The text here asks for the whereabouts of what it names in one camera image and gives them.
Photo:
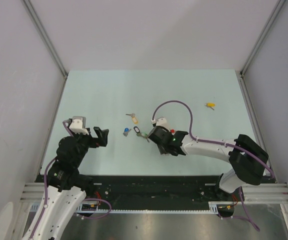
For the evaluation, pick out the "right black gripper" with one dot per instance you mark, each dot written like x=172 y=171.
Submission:
x=162 y=150

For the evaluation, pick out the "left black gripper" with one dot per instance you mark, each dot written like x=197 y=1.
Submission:
x=102 y=137

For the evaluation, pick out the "keys with black green tags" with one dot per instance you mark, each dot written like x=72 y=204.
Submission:
x=141 y=134

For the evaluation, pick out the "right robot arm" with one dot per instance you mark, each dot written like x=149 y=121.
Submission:
x=247 y=159

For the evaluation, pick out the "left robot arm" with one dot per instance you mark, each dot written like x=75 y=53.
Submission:
x=64 y=187

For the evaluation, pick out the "key with blue tag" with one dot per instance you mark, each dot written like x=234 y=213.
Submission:
x=126 y=131

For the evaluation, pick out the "key with yellow tag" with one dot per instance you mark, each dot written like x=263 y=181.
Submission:
x=133 y=118

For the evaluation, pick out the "yellow capped key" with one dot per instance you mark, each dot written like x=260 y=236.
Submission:
x=210 y=105

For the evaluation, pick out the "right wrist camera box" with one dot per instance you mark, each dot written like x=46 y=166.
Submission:
x=161 y=122

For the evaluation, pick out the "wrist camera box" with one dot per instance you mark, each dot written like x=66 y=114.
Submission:
x=161 y=122
x=76 y=126

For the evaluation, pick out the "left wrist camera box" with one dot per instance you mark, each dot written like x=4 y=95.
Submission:
x=76 y=126

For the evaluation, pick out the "white slotted cable duct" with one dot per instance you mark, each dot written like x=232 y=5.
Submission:
x=212 y=210

